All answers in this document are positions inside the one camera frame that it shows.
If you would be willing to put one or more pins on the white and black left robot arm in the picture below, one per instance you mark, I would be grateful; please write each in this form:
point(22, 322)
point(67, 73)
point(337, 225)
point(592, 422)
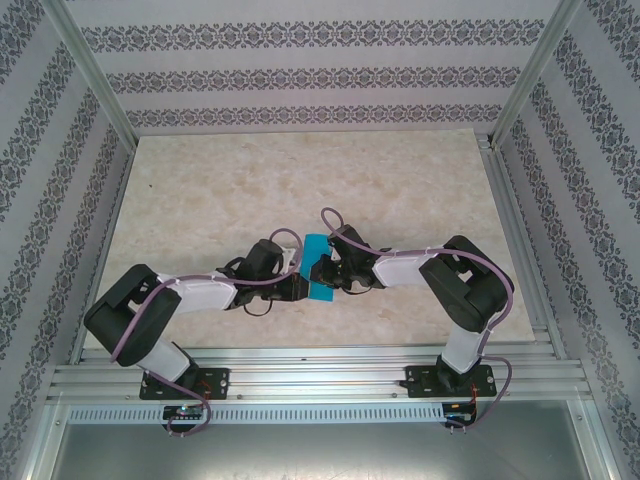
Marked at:
point(200, 295)

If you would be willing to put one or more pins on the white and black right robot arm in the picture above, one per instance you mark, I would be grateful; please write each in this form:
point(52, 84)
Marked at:
point(400, 270)

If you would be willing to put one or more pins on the grey metal sheet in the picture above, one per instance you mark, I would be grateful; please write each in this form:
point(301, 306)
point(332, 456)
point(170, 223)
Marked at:
point(320, 455)

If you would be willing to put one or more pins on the aluminium mounting rail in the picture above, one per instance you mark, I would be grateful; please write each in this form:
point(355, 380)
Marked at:
point(320, 372)

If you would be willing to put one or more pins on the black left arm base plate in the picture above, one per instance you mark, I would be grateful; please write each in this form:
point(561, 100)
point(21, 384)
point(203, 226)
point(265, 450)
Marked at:
point(217, 382)

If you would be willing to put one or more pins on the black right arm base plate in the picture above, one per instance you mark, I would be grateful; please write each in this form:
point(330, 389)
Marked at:
point(417, 382)

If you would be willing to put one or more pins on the aluminium side rail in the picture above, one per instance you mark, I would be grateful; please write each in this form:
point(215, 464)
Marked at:
point(112, 210)
point(507, 200)

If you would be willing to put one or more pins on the aluminium frame post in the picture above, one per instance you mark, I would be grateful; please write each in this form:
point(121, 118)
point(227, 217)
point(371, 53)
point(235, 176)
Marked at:
point(95, 75)
point(532, 75)

